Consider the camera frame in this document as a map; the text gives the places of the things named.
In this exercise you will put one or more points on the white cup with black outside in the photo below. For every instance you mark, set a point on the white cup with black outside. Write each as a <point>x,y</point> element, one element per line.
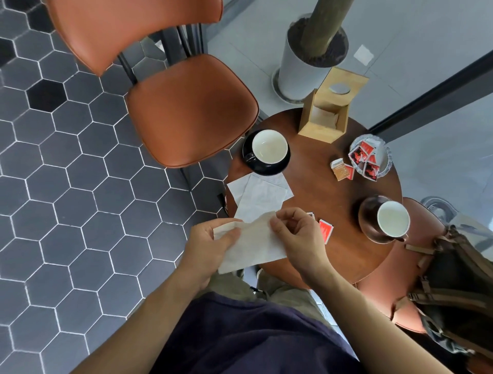
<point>269,147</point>

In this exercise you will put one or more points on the wooden napkin holder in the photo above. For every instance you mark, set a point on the wooden napkin holder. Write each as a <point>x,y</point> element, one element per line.
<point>325,131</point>

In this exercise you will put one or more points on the person's left forearm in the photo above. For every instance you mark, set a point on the person's left forearm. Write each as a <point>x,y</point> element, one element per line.
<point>142,327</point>

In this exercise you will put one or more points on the person's right hand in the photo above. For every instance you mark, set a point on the person's right hand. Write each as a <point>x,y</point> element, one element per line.
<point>306,250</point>

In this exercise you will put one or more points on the person's right forearm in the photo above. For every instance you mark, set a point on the person's right forearm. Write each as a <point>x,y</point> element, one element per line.
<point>369,327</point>

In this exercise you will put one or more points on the brown backpack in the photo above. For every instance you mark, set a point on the brown backpack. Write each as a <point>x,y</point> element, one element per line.
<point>454,285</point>

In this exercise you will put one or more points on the glass dish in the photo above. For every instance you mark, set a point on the glass dish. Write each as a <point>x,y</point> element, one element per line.
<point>383,160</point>

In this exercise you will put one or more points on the orange leather chair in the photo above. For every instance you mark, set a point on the orange leather chair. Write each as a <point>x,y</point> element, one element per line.
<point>185,108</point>
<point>389,277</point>

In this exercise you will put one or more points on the brown saucer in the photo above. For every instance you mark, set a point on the brown saucer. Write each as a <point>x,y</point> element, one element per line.
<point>368,219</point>

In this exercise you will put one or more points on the white cup with brown outside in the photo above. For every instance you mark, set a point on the white cup with brown outside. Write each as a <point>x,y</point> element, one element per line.
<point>393,219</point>

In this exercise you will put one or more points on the person's left thumb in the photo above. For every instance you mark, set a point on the person's left thumb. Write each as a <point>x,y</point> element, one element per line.
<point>230,241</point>

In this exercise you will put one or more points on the white paper napkin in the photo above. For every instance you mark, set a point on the white paper napkin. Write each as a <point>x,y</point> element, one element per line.
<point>258,200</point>
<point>237,187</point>
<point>254,246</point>

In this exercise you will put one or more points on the white plant pot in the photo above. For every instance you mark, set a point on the white plant pot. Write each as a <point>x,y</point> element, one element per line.
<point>294,73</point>

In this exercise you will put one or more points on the person's right thumb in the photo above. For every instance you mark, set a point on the person's right thumb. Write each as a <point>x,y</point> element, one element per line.
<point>280,233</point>

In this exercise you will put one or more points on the olive trousers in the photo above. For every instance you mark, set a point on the olive trousers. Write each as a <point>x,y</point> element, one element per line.
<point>285,294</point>

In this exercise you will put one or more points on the white paper square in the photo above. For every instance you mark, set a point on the white paper square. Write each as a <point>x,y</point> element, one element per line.
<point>363,55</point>

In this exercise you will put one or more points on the person's left hand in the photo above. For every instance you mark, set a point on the person's left hand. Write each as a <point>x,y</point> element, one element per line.
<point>198,254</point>

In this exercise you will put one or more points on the dark navy shirt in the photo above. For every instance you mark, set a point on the dark navy shirt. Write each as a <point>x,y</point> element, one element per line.
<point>250,339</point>

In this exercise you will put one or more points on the green plant trunk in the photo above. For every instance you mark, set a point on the green plant trunk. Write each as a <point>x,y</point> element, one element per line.
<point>323,27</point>

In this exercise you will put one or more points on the black metal frame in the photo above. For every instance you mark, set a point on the black metal frame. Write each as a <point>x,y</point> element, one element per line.
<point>431,96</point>

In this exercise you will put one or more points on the brown sugar packet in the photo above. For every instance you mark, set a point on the brown sugar packet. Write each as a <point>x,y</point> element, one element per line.
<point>340,169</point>

